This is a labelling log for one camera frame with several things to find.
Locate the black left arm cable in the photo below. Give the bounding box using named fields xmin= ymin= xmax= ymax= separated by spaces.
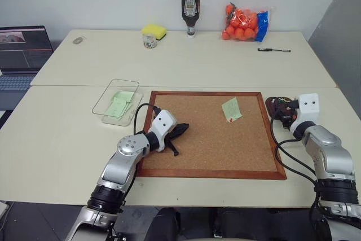
xmin=133 ymin=103 xmax=160 ymax=135

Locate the open laptop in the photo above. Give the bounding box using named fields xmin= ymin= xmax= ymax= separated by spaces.
xmin=0 ymin=25 xmax=54 ymax=111

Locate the wood framed cork board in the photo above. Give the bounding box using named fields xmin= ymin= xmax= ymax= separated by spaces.
xmin=135 ymin=91 xmax=288 ymax=181

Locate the bag of oranges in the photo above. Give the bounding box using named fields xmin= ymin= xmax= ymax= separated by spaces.
xmin=221 ymin=2 xmax=276 ymax=42

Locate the green sticky note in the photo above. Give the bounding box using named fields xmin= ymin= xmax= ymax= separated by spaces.
xmin=221 ymin=97 xmax=243 ymax=120
xmin=104 ymin=97 xmax=131 ymax=117
xmin=112 ymin=91 xmax=134 ymax=103

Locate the clear plastic box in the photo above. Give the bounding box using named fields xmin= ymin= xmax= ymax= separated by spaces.
xmin=91 ymin=78 xmax=144 ymax=126

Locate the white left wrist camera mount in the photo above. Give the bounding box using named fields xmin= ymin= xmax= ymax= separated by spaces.
xmin=147 ymin=109 xmax=178 ymax=152

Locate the white object at floor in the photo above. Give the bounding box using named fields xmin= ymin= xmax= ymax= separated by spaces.
xmin=0 ymin=200 xmax=10 ymax=220

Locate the yellow sponge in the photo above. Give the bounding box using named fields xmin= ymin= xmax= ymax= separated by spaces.
xmin=141 ymin=23 xmax=167 ymax=41

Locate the small glass jar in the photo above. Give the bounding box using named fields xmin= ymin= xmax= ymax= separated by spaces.
xmin=142 ymin=33 xmax=157 ymax=50

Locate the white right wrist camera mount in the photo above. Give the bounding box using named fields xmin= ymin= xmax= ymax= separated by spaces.
xmin=289 ymin=93 xmax=322 ymax=131

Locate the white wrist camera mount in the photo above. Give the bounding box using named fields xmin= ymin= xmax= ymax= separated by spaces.
xmin=147 ymin=109 xmax=178 ymax=152
xmin=289 ymin=93 xmax=322 ymax=131

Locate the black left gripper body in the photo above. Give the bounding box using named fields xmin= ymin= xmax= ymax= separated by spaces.
xmin=165 ymin=126 xmax=183 ymax=143

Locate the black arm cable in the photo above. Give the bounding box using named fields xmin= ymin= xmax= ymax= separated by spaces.
xmin=133 ymin=103 xmax=160 ymax=135
xmin=270 ymin=115 xmax=325 ymax=241

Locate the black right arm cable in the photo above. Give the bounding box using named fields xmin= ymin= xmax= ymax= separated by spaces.
xmin=270 ymin=115 xmax=325 ymax=241

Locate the dark rounded shape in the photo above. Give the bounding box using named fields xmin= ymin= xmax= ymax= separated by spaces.
xmin=144 ymin=207 xmax=182 ymax=241

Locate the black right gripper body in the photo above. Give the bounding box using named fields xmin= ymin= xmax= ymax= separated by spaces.
xmin=277 ymin=98 xmax=300 ymax=129

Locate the black pen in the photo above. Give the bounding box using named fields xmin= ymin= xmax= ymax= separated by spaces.
xmin=257 ymin=47 xmax=292 ymax=54

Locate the brown sauce bottle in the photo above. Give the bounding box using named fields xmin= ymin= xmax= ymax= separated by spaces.
xmin=181 ymin=0 xmax=201 ymax=39

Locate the dark brown tray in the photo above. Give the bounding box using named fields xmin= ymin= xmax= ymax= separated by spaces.
xmin=265 ymin=96 xmax=295 ymax=121

